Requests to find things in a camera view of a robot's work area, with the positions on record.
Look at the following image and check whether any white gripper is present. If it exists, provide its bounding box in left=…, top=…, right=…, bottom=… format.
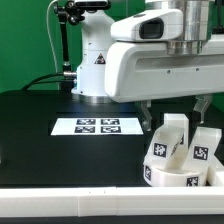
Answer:
left=104, top=9, right=224, bottom=131

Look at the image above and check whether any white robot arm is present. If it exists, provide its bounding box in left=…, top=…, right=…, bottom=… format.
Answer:
left=73, top=0, right=224, bottom=130

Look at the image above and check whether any white right fence bar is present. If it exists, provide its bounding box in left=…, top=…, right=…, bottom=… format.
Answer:
left=207, top=157, right=224, bottom=187

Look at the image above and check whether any white fence bar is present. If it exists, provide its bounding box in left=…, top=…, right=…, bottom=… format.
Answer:
left=0, top=187, right=224, bottom=218
left=207, top=157, right=224, bottom=187

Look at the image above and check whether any white marker sheet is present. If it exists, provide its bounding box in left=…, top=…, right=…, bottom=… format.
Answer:
left=51, top=118, right=143, bottom=136

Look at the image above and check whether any white front fence bar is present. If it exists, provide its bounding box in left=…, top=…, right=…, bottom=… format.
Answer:
left=0, top=187, right=224, bottom=218

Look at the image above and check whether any black cable bundle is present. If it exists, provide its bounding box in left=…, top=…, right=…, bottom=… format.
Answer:
left=21, top=70, right=78, bottom=92

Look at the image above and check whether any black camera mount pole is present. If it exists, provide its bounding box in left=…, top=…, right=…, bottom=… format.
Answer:
left=53, top=0, right=86, bottom=81

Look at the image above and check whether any white cable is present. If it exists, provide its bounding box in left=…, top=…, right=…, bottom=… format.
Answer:
left=46, top=0, right=60, bottom=74

